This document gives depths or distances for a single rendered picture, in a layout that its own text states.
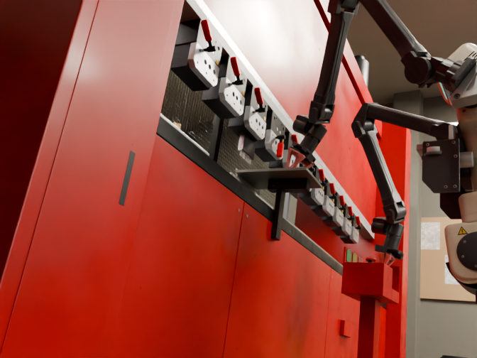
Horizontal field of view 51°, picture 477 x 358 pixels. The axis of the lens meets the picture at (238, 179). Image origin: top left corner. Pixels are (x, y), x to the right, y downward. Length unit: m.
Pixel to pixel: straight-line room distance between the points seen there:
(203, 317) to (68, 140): 0.70
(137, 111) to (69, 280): 0.32
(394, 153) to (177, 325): 3.10
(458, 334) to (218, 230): 4.41
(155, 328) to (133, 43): 0.61
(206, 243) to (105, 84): 0.60
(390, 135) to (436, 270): 1.99
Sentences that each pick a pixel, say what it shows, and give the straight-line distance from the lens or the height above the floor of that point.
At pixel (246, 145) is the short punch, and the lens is 1.89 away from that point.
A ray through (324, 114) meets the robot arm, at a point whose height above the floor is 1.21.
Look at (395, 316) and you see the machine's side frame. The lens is 3.78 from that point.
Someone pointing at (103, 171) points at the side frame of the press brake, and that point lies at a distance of 0.86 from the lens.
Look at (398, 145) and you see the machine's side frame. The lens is 4.13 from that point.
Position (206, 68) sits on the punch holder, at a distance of 1.60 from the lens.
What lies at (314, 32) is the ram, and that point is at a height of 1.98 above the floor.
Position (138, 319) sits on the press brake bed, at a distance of 1.12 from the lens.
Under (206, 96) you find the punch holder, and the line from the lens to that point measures 1.71.
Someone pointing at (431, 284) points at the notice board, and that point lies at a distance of 5.69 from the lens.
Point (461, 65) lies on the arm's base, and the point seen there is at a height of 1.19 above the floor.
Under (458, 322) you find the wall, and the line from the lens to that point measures 5.62.
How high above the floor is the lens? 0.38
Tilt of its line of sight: 19 degrees up
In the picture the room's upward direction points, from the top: 8 degrees clockwise
